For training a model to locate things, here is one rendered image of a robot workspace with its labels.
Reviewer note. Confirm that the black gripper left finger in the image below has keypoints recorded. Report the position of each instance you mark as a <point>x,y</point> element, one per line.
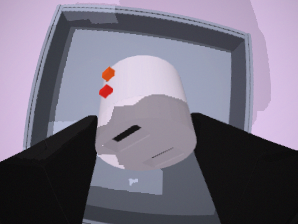
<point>48,183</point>

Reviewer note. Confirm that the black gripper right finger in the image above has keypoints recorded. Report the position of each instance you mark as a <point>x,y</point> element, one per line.
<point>251,180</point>

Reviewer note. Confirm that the white and grey cylinder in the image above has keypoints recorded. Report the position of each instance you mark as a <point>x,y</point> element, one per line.
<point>144,120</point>

